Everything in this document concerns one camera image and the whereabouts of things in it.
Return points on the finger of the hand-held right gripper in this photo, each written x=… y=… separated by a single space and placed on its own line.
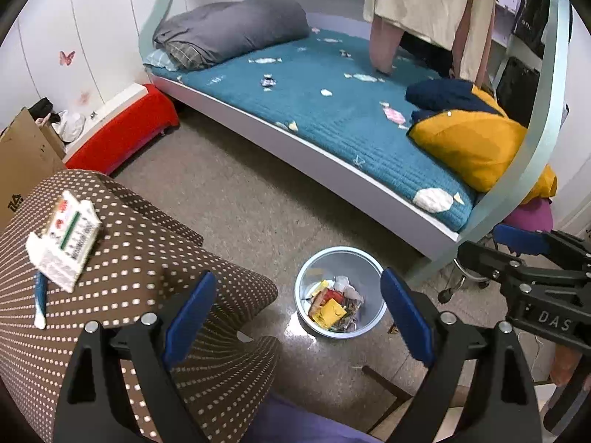
x=521 y=240
x=489 y=263

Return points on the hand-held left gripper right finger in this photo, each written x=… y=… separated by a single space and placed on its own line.
x=408 y=316

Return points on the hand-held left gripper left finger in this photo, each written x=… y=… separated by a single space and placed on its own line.
x=189 y=320

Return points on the pile of discarded wrappers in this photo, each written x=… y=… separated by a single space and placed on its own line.
x=332 y=307

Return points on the light blue plastic bin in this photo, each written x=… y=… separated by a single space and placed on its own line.
x=323 y=263

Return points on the person's right hand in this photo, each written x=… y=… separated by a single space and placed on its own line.
x=565 y=364

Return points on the magenta swivel stool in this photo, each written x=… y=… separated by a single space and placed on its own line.
x=528 y=217

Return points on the brown polka dot tablecloth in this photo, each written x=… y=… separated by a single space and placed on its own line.
x=138 y=263

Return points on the yellow jacket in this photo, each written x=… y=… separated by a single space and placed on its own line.
x=475 y=147

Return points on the white box with green label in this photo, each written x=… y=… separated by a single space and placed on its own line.
x=69 y=240

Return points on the black case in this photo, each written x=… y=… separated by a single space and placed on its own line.
x=517 y=90

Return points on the blue white tube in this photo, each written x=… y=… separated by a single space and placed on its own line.
x=40 y=300

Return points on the person's purple trousers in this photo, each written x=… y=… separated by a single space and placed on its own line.
x=304 y=424

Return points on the navy garment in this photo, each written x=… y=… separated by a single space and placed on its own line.
x=443 y=94

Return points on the red bench with white top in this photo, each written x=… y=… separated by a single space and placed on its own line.
x=134 y=124

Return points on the black hanging garment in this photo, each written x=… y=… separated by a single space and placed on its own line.
x=427 y=53

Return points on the teal quilted bed cover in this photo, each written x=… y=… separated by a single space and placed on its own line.
x=323 y=110

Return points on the black hanging bag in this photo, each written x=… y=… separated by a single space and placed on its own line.
x=531 y=14

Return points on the brown cardboard box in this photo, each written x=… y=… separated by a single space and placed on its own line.
x=27 y=161

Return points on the white plastic bag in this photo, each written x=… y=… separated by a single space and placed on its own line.
x=69 y=124

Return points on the pale pink hanging garment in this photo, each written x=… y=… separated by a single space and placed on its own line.
x=385 y=46

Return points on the small black bag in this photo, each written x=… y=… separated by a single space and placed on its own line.
x=40 y=108

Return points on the light blue plaid pillow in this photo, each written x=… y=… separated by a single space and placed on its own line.
x=159 y=60

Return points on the pink butterfly sticker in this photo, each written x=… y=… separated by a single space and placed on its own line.
x=67 y=58

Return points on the white wardrobe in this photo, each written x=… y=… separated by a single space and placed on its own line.
x=115 y=32

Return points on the grey folded duvet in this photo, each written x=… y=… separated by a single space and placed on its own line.
x=240 y=25

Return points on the wooden stool frame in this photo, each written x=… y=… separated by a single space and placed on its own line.
x=392 y=387

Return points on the teal loft bed frame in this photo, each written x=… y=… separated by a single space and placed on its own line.
x=323 y=166

